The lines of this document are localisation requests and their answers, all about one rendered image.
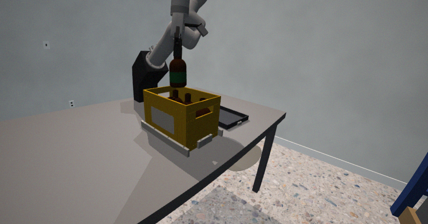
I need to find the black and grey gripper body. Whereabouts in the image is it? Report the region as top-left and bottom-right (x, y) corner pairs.
(171, 12), (189, 40)

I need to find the yellow translucent crate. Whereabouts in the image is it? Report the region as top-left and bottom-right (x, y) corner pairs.
(143, 86), (221, 151)

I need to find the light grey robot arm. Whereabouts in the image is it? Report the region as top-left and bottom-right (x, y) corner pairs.
(146, 0), (208, 69)

